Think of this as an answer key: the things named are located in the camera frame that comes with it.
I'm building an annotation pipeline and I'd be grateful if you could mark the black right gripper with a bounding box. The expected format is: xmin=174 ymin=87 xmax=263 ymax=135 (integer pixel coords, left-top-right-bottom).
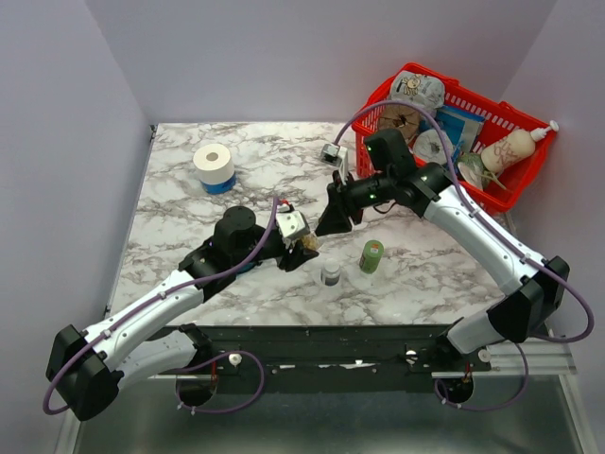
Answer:
xmin=314 ymin=170 xmax=393 ymax=236

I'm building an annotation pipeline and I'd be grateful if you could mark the clear jar of yellow pills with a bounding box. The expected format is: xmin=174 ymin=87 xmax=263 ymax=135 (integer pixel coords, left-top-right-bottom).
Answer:
xmin=300 ymin=233 xmax=320 ymax=252

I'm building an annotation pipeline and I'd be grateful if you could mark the teal weekly pill organizer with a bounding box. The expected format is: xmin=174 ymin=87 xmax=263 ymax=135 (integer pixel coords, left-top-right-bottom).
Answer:
xmin=236 ymin=263 xmax=256 ymax=275

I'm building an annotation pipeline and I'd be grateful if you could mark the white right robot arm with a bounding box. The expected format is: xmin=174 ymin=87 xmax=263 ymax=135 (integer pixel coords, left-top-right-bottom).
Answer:
xmin=315 ymin=129 xmax=569 ymax=371

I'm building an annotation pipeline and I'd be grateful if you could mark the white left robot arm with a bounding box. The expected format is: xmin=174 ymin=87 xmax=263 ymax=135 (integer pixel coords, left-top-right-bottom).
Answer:
xmin=43 ymin=200 xmax=318 ymax=421

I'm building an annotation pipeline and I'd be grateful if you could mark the white bottle dark label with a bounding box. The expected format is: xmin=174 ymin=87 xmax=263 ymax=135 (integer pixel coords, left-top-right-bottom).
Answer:
xmin=320 ymin=259 xmax=341 ymax=287

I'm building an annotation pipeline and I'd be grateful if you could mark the green bottle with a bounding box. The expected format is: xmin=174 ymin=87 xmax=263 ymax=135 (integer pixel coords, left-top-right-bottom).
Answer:
xmin=358 ymin=240 xmax=384 ymax=274

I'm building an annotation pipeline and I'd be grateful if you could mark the grey paper roll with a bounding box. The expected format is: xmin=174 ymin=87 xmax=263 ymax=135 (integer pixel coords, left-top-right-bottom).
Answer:
xmin=412 ymin=129 xmax=456 ymax=165

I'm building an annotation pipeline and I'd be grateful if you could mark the white tape roll blue base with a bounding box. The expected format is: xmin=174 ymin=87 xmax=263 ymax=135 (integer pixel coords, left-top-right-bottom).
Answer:
xmin=193 ymin=143 xmax=236 ymax=195

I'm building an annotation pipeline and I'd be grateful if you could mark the green white plant item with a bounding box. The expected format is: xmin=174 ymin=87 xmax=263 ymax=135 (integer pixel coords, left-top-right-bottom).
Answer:
xmin=456 ymin=153 xmax=508 ymax=191

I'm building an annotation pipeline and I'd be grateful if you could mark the grey cartoon printed pouch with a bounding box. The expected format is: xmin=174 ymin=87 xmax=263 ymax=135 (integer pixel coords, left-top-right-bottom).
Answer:
xmin=389 ymin=70 xmax=445 ymax=115

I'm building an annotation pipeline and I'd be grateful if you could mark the blue packet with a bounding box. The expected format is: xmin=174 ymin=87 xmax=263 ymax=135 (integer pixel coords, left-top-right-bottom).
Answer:
xmin=434 ymin=105 xmax=485 ymax=149

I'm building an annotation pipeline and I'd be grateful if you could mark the red plastic basket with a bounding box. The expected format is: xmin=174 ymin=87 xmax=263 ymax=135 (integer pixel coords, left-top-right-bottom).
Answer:
xmin=352 ymin=62 xmax=556 ymax=214

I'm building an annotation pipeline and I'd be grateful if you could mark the cream pump lotion bottle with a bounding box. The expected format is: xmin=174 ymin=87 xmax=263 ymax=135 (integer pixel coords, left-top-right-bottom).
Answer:
xmin=480 ymin=120 xmax=560 ymax=174

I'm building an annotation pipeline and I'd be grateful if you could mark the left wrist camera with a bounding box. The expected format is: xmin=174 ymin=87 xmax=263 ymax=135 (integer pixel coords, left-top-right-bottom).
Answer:
xmin=275 ymin=210 xmax=310 ymax=244

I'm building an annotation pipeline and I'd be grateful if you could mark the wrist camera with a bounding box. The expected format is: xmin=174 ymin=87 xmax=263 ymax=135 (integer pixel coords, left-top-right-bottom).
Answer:
xmin=275 ymin=210 xmax=310 ymax=244
xmin=320 ymin=143 xmax=349 ymax=178

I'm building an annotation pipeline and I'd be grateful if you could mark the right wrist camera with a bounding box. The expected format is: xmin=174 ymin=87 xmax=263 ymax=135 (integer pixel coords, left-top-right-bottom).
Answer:
xmin=320 ymin=143 xmax=349 ymax=178

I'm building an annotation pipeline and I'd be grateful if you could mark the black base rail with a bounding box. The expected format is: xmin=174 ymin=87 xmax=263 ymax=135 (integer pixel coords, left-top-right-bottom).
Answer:
xmin=176 ymin=323 xmax=491 ymax=403

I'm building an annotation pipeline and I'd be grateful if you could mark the aluminium extrusion frame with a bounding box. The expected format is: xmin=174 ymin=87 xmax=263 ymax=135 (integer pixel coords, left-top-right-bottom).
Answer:
xmin=421 ymin=339 xmax=578 ymax=378

